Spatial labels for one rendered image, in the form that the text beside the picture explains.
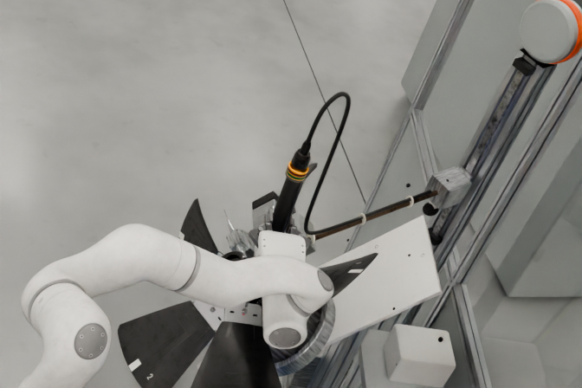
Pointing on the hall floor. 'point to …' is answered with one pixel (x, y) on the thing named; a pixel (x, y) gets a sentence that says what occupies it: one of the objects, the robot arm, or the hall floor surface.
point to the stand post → (336, 361)
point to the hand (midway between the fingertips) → (279, 221)
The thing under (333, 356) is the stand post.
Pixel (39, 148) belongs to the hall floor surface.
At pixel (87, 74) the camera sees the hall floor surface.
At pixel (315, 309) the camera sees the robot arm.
